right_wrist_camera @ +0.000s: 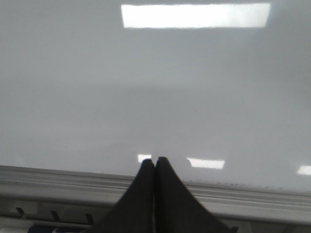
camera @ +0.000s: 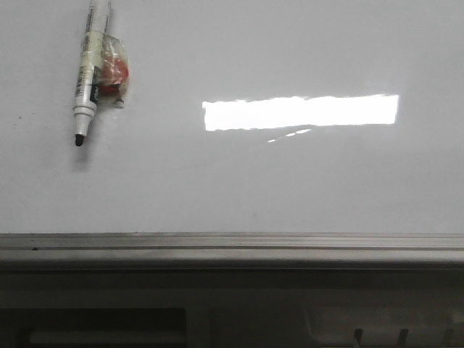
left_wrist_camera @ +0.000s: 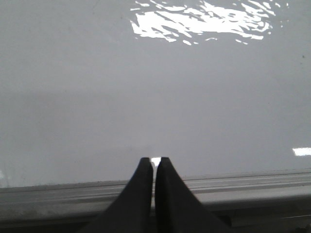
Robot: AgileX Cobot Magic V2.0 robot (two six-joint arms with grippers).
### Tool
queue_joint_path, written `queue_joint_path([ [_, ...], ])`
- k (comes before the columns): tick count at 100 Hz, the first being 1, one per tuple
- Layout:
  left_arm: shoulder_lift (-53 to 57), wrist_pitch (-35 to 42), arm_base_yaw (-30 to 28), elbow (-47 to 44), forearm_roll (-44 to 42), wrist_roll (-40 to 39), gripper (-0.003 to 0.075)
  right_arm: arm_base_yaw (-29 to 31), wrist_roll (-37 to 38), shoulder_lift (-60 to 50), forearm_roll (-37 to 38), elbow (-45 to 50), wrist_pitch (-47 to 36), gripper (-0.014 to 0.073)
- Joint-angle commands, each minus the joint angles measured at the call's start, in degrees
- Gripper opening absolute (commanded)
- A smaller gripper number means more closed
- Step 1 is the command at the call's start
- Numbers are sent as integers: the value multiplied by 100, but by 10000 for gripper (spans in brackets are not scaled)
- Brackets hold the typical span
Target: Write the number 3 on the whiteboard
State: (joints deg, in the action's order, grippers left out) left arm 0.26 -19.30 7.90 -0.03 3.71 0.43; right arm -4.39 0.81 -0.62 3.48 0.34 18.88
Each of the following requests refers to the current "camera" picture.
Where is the white whiteboard marker pen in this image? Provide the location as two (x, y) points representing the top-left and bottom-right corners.
(72, 1), (111, 146)

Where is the red taped marker attachment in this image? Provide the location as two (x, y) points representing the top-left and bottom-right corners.
(98, 35), (130, 109)

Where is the grey aluminium whiteboard frame rail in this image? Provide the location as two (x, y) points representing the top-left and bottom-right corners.
(1, 232), (463, 271)

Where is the white glossy whiteboard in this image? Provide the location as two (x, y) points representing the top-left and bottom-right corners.
(1, 1), (463, 234)

